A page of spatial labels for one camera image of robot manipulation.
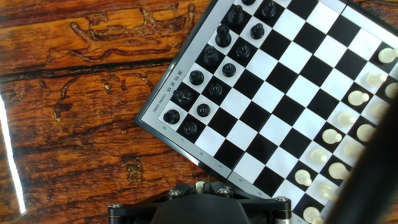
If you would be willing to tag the white chess bishop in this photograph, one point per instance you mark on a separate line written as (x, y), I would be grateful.
(338, 171)
(379, 109)

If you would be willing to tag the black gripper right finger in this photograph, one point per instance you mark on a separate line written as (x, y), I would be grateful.
(224, 191)

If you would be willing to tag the white chess queen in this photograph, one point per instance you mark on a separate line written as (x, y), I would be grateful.
(353, 150)

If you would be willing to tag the black white chessboard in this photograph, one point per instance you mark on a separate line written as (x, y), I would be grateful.
(264, 93)

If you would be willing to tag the black chess bishop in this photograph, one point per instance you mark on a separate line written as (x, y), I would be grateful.
(234, 15)
(196, 77)

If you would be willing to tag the black chess rook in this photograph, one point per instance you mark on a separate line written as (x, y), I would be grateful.
(171, 116)

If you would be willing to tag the white chess rook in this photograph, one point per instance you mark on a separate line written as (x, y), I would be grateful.
(311, 214)

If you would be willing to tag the black chess knight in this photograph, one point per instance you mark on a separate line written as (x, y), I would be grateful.
(183, 96)
(248, 1)

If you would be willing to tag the white chess king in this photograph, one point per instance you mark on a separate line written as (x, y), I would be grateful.
(365, 132)

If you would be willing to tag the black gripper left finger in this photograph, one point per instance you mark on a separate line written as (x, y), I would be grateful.
(174, 194)

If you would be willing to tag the white chess pawn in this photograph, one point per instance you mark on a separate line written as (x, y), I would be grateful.
(375, 79)
(387, 55)
(318, 155)
(302, 177)
(358, 98)
(200, 186)
(346, 119)
(331, 136)

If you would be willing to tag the black chess queen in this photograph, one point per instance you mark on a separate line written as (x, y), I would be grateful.
(211, 56)

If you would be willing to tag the black chess king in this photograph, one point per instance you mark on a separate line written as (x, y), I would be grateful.
(223, 35)

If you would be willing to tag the white chess knight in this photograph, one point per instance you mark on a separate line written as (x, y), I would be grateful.
(391, 90)
(326, 191)

